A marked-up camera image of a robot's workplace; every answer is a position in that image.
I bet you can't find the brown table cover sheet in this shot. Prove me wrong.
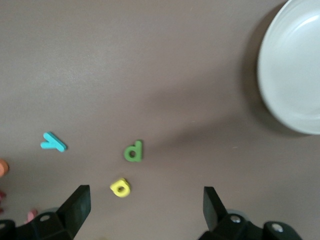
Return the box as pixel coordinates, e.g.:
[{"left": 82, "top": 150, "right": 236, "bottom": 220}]
[{"left": 0, "top": 0, "right": 320, "bottom": 240}]

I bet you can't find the teal foam letter y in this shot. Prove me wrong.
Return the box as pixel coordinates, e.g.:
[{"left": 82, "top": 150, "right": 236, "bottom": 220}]
[{"left": 39, "top": 131, "right": 68, "bottom": 153}]

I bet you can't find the yellow foam letter d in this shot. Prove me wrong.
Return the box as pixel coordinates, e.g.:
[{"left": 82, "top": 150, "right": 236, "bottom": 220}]
[{"left": 109, "top": 177, "right": 131, "bottom": 198}]

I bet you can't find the orange foam letter e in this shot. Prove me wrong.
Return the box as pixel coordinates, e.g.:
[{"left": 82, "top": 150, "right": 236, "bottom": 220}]
[{"left": 0, "top": 158, "right": 10, "bottom": 178}]

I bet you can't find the pink foam letter f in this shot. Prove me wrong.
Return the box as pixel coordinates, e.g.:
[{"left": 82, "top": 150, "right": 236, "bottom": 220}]
[{"left": 23, "top": 209, "right": 39, "bottom": 225}]

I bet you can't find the beige brown plate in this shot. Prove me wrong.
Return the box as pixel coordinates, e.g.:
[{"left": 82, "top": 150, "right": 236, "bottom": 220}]
[{"left": 256, "top": 0, "right": 320, "bottom": 136}]

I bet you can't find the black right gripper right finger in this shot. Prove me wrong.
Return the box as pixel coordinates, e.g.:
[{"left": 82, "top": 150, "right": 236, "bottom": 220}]
[{"left": 198, "top": 186, "right": 301, "bottom": 240}]

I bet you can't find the green foam letter p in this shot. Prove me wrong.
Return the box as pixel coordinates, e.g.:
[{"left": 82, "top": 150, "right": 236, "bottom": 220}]
[{"left": 123, "top": 139, "right": 145, "bottom": 163}]

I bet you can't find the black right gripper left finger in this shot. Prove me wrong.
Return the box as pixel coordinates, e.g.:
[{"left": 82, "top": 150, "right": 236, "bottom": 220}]
[{"left": 0, "top": 184, "right": 91, "bottom": 240}]

